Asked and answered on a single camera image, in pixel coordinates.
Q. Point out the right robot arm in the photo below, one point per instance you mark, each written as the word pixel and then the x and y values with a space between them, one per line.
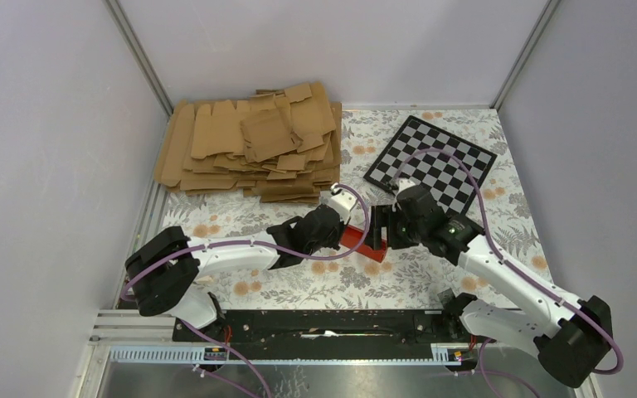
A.
pixel 568 335

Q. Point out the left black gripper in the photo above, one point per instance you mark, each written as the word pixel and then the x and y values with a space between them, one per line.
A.
pixel 334 244

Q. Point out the black white checkerboard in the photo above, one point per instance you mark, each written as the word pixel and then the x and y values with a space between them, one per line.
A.
pixel 447 183

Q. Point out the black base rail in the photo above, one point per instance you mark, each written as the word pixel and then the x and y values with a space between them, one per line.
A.
pixel 333 336

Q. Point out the floral patterned mat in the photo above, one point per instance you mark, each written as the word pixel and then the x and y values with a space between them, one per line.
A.
pixel 405 278

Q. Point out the red paper box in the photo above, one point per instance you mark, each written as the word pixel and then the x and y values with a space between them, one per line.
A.
pixel 363 244

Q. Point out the stack of brown cardboard blanks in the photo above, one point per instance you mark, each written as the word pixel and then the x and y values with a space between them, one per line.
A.
pixel 279 145

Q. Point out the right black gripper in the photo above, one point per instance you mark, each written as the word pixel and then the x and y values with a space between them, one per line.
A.
pixel 385 216

